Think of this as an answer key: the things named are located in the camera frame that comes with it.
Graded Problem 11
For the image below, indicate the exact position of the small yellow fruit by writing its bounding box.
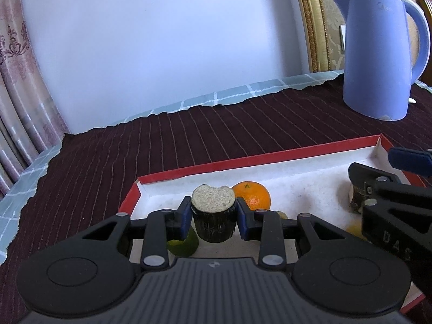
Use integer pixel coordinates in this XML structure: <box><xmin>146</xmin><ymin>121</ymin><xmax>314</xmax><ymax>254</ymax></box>
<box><xmin>345</xmin><ymin>222</ymin><xmax>367</xmax><ymax>241</ymax></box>
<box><xmin>276</xmin><ymin>211</ymin><xmax>288</xmax><ymax>220</ymax></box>

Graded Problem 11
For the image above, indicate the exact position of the large orange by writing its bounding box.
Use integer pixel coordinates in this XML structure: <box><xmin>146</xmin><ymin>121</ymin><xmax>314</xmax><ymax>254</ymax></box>
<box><xmin>232</xmin><ymin>181</ymin><xmax>271</xmax><ymax>211</ymax></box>

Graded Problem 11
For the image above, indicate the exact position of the green cucumber piece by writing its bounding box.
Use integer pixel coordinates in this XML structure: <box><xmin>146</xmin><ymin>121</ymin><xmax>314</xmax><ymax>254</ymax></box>
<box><xmin>167</xmin><ymin>227</ymin><xmax>199</xmax><ymax>258</ymax></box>

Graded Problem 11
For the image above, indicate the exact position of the bitten eggplant piece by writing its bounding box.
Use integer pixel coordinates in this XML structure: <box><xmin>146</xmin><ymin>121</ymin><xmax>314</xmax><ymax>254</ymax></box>
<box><xmin>191</xmin><ymin>184</ymin><xmax>236</xmax><ymax>244</ymax></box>

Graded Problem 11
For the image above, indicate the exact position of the dark eggplant piece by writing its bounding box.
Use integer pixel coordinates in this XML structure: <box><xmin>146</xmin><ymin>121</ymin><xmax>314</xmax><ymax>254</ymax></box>
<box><xmin>349</xmin><ymin>184</ymin><xmax>365</xmax><ymax>214</ymax></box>

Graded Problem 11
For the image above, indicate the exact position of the red shallow cardboard tray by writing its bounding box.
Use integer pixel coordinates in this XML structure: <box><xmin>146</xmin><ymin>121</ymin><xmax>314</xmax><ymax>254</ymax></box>
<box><xmin>118</xmin><ymin>134</ymin><xmax>430</xmax><ymax>316</ymax></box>

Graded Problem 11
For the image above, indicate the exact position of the dark maroon striped cloth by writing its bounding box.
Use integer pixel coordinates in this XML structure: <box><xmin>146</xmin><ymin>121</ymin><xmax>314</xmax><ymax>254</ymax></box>
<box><xmin>1</xmin><ymin>77</ymin><xmax>431</xmax><ymax>323</ymax></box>

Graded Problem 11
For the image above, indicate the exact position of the blue electric kettle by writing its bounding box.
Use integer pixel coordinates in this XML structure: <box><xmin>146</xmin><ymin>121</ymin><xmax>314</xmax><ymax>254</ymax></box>
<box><xmin>334</xmin><ymin>0</ymin><xmax>431</xmax><ymax>122</ymax></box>

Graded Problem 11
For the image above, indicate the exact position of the light blue checked bedsheet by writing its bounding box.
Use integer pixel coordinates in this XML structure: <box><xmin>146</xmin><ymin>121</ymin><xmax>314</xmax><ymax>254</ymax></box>
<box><xmin>0</xmin><ymin>69</ymin><xmax>432</xmax><ymax>266</ymax></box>

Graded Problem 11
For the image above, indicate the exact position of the gold framed headboard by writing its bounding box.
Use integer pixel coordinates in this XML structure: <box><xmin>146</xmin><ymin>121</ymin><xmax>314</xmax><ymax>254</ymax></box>
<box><xmin>291</xmin><ymin>0</ymin><xmax>432</xmax><ymax>74</ymax></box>

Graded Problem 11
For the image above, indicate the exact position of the wooden chair back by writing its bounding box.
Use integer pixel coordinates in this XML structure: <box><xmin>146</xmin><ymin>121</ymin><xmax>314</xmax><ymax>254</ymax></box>
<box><xmin>414</xmin><ymin>0</ymin><xmax>432</xmax><ymax>87</ymax></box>

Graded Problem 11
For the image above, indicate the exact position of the pink patterned curtain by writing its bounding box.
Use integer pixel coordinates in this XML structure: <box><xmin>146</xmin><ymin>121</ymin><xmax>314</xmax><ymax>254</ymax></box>
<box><xmin>0</xmin><ymin>0</ymin><xmax>69</xmax><ymax>196</ymax></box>

